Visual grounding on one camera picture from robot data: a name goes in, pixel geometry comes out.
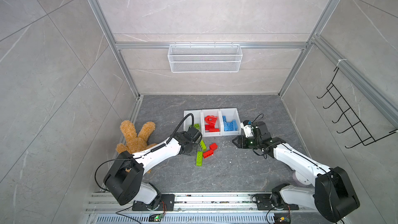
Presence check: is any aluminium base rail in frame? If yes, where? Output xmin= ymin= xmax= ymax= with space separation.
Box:
xmin=84 ymin=192 xmax=315 ymax=224

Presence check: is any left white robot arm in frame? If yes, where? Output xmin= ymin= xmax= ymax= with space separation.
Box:
xmin=101 ymin=120 xmax=203 ymax=209

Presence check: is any white middle plastic bin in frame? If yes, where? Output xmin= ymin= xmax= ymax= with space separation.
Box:
xmin=201 ymin=109 xmax=223 ymax=137

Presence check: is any red square lego brick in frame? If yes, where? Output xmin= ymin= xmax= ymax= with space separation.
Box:
xmin=209 ymin=143 xmax=218 ymax=150

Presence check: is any green long lego brick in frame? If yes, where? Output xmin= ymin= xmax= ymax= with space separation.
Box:
xmin=200 ymin=140 xmax=207 ymax=151

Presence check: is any green lego brick pair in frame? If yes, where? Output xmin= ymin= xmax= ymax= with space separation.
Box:
xmin=196 ymin=151 xmax=203 ymax=167

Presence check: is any black wire hook rack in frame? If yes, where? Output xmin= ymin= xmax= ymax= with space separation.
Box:
xmin=317 ymin=67 xmax=398 ymax=149

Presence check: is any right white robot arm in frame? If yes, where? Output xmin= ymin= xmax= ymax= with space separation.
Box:
xmin=232 ymin=120 xmax=360 ymax=223

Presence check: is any red curved lego piece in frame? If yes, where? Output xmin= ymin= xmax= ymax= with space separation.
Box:
xmin=204 ymin=115 xmax=218 ymax=125

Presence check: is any brown plush teddy bear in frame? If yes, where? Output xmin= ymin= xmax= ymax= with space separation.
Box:
xmin=115 ymin=119 xmax=158 ymax=174

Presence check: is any red small lego brick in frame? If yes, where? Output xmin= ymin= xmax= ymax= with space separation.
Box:
xmin=203 ymin=149 xmax=214 ymax=159

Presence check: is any white wire mesh basket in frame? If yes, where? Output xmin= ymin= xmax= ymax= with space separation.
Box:
xmin=167 ymin=44 xmax=243 ymax=73

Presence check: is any blue lego brick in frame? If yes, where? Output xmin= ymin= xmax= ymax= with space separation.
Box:
xmin=222 ymin=116 xmax=228 ymax=131
xmin=227 ymin=120 xmax=238 ymax=132

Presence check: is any white right plastic bin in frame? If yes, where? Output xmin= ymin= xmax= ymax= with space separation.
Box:
xmin=219 ymin=108 xmax=241 ymax=136

